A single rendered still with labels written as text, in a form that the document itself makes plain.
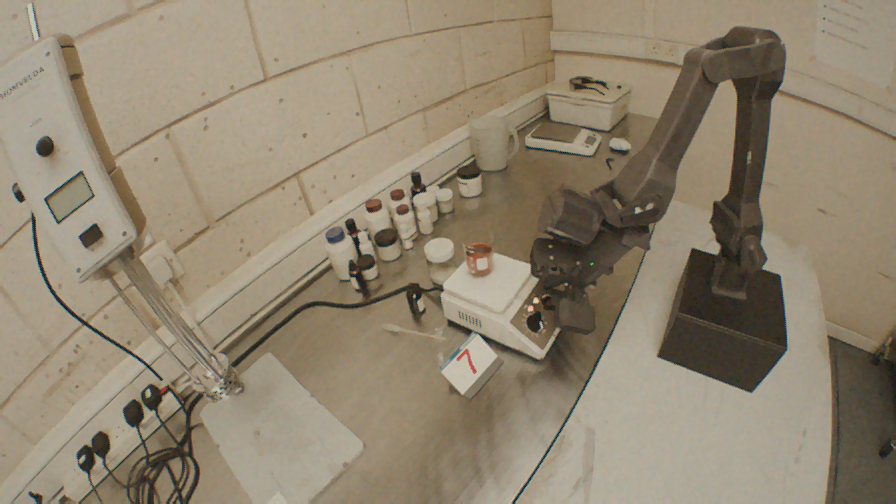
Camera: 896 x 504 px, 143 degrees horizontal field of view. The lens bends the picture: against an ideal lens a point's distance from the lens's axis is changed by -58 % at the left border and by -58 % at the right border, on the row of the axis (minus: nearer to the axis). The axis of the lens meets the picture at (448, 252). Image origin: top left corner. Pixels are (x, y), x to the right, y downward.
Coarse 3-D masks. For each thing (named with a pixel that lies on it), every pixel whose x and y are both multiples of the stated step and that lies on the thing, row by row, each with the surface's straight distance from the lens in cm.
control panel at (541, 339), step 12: (540, 288) 62; (528, 300) 60; (540, 300) 61; (516, 312) 58; (528, 312) 59; (540, 312) 60; (552, 312) 61; (516, 324) 57; (552, 324) 60; (528, 336) 57; (540, 336) 58; (540, 348) 58
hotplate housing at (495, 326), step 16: (528, 288) 61; (448, 304) 62; (464, 304) 59; (512, 304) 58; (464, 320) 62; (480, 320) 59; (496, 320) 57; (496, 336) 60; (512, 336) 57; (528, 352) 59; (544, 352) 58
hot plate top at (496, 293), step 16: (496, 256) 65; (464, 272) 62; (496, 272) 61; (512, 272) 61; (528, 272) 61; (448, 288) 60; (464, 288) 59; (480, 288) 59; (496, 288) 59; (512, 288) 58; (480, 304) 57; (496, 304) 56
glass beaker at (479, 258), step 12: (468, 240) 60; (480, 240) 61; (492, 240) 57; (468, 252) 57; (480, 252) 56; (492, 252) 58; (468, 264) 59; (480, 264) 58; (492, 264) 60; (480, 276) 60
